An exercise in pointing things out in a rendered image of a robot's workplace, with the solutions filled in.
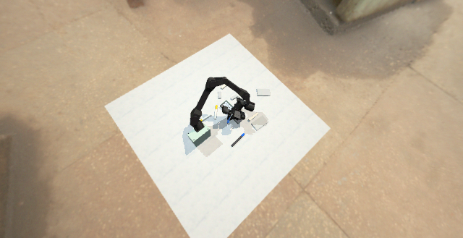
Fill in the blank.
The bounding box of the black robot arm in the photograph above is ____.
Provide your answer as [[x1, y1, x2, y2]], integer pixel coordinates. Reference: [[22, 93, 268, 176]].
[[190, 77, 255, 132]]

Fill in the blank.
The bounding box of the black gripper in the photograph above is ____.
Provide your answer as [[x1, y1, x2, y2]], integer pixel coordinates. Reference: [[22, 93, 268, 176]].
[[222, 104, 245, 121]]

